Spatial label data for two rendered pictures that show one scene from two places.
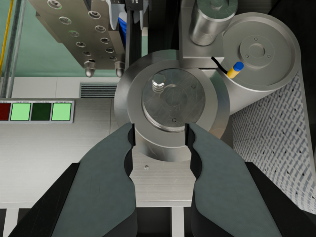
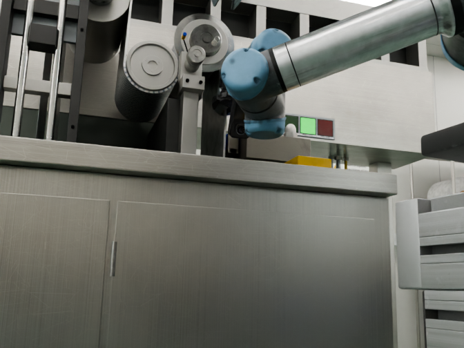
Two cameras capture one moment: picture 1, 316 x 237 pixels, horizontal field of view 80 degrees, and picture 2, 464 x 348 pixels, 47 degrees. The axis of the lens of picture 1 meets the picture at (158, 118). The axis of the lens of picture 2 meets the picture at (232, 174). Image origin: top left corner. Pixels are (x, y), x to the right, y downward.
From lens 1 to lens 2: 115 cm
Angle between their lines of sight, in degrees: 29
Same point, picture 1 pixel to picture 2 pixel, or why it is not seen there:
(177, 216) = (166, 16)
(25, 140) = (300, 99)
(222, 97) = (177, 40)
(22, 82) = not seen: outside the picture
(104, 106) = not seen: hidden behind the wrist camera
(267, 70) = (147, 53)
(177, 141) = (203, 21)
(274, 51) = (142, 63)
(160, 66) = (210, 61)
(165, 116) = (210, 30)
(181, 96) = (202, 38)
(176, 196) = (168, 32)
